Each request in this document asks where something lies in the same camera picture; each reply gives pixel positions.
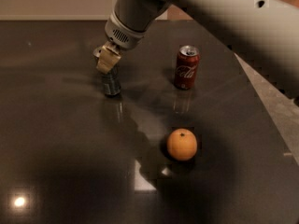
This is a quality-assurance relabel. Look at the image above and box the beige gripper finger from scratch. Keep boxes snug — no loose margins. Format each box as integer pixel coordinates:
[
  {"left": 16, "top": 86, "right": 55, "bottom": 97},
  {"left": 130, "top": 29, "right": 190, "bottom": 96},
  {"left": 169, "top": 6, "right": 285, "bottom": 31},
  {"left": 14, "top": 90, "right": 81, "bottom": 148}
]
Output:
[{"left": 96, "top": 41, "right": 121, "bottom": 74}]

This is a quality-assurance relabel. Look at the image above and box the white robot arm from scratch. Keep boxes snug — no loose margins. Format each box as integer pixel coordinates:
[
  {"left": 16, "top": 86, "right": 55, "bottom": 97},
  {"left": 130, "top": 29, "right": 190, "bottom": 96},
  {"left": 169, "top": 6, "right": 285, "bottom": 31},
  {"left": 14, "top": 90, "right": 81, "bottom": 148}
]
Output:
[{"left": 105, "top": 0, "right": 299, "bottom": 99}]

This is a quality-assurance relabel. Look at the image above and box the silver redbull can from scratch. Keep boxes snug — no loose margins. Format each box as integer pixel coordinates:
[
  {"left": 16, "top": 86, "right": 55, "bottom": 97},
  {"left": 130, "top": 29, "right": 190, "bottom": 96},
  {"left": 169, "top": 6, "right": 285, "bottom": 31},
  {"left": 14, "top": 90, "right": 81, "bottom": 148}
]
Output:
[{"left": 93, "top": 46, "right": 122, "bottom": 97}]

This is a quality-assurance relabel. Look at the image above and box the red coke can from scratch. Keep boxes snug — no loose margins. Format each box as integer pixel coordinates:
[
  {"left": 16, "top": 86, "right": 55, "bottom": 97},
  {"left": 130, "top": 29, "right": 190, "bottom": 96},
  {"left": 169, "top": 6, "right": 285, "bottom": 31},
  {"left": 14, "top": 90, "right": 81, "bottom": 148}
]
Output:
[{"left": 174, "top": 45, "right": 200, "bottom": 90}]

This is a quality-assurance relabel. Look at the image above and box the orange fruit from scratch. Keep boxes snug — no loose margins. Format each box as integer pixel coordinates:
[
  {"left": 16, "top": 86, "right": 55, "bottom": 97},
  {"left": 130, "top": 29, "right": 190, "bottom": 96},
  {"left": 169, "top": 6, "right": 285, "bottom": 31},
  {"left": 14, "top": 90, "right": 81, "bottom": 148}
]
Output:
[{"left": 166, "top": 128, "right": 197, "bottom": 161}]

